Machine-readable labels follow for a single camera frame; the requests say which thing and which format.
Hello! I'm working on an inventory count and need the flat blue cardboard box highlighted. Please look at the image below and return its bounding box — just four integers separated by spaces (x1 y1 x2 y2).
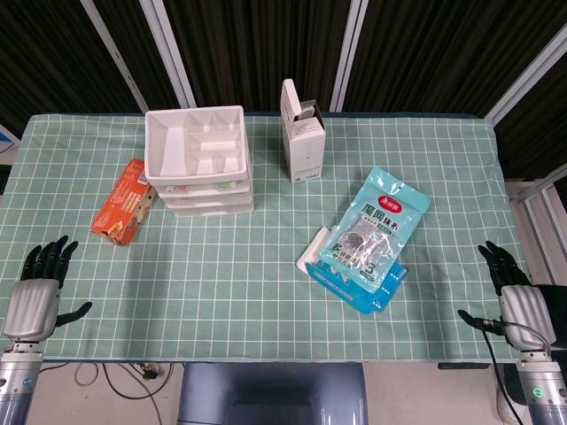
305 260 408 314

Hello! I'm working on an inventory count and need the blue white board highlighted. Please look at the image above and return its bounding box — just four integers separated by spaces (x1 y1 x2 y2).
0 123 21 157

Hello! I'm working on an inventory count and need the white plastic tray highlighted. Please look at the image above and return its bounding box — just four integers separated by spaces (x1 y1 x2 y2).
295 225 338 275

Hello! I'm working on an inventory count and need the tall white carton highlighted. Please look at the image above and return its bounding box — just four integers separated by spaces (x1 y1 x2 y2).
279 78 327 183

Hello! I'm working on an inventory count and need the blue robot torso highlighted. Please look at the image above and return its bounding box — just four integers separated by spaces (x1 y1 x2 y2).
176 361 369 425

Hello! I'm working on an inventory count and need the black table bracket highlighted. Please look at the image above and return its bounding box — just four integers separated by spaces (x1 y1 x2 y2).
437 361 493 371

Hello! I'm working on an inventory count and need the black right hand cable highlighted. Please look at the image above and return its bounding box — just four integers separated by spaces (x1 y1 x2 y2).
480 319 526 425

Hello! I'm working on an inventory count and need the clear plastic drawer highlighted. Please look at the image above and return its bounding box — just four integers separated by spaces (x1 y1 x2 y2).
159 191 254 208
166 202 256 218
154 178 252 197

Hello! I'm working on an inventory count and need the aluminium frame post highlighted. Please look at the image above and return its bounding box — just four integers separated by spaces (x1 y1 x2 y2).
330 0 369 112
485 21 567 126
81 0 150 112
139 0 198 112

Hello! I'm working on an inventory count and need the grey device in carton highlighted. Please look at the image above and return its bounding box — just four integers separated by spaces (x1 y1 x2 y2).
297 100 321 121

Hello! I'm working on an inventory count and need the white metal rack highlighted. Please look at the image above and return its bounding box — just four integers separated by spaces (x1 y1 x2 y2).
504 162 567 302

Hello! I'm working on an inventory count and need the black floor cable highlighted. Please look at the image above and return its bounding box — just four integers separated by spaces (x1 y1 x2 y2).
102 362 166 425

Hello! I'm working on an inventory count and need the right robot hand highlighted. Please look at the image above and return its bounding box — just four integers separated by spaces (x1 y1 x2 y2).
457 240 557 353

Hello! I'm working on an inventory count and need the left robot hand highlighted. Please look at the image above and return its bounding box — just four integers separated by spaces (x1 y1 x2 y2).
2 236 94 343

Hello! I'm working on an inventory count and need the orange snack box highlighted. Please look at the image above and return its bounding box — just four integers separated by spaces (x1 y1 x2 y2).
89 158 156 247

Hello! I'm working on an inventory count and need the white drawer organizer frame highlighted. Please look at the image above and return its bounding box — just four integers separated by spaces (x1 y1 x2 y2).
144 104 256 218

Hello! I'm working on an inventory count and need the green checked tablecloth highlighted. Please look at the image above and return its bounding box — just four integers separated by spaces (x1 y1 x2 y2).
0 112 537 362

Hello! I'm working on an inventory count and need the teal cleaning cloth package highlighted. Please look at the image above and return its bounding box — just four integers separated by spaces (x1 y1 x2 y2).
317 166 431 294

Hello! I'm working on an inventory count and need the grey right hand cable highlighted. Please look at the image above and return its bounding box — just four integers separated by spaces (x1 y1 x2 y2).
508 321 555 355

